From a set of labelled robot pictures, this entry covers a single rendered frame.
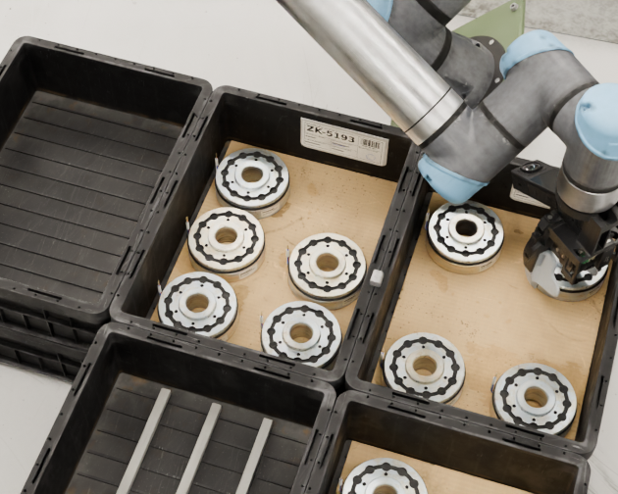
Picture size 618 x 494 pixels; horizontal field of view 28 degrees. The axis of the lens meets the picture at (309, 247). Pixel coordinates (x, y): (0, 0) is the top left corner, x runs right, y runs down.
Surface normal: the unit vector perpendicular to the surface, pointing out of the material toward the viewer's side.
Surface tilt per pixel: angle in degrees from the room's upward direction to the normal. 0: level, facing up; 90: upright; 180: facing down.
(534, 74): 37
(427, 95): 32
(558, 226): 0
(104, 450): 0
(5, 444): 0
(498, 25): 44
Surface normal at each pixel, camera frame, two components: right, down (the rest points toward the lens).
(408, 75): 0.16, -0.05
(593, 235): -0.86, 0.42
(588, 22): 0.01, -0.56
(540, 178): -0.20, -0.86
